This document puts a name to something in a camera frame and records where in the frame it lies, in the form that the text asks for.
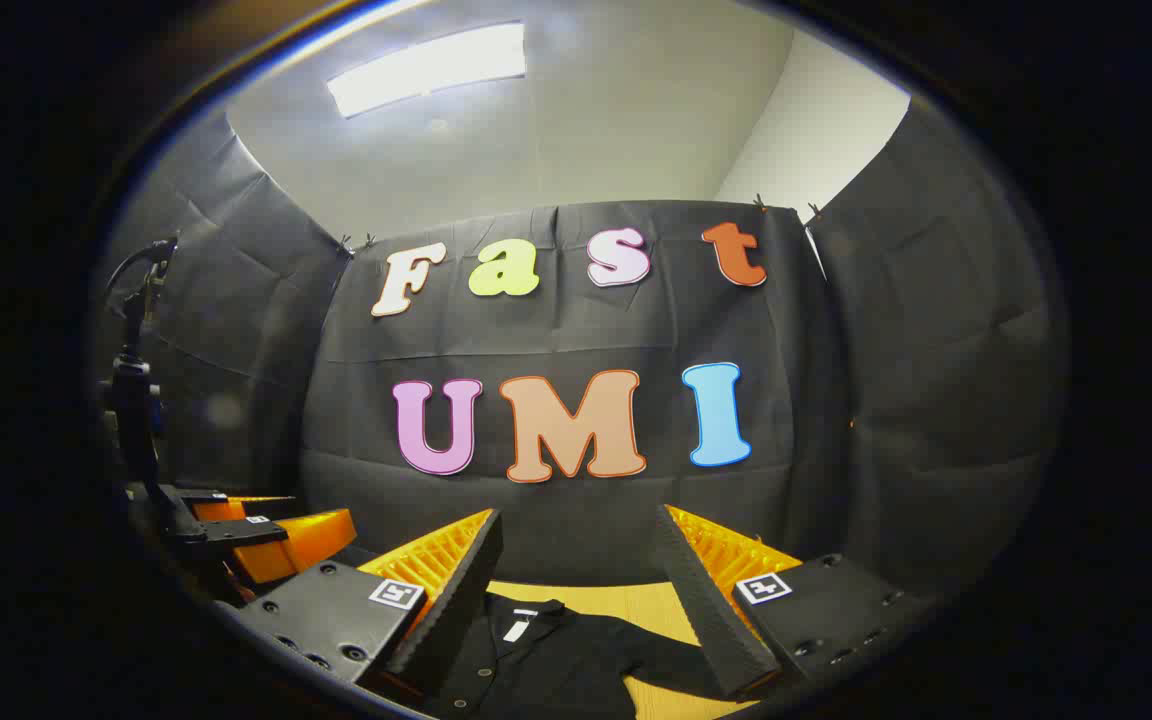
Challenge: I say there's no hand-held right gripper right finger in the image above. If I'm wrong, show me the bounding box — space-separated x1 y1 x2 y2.
652 504 922 701

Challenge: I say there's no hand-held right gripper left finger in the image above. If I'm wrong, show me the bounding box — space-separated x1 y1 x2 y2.
232 508 505 699

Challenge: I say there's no black button shirt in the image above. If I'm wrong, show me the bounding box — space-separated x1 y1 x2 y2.
434 590 729 720

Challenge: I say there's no black backdrop cloth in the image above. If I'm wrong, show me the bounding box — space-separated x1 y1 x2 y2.
96 95 1069 623

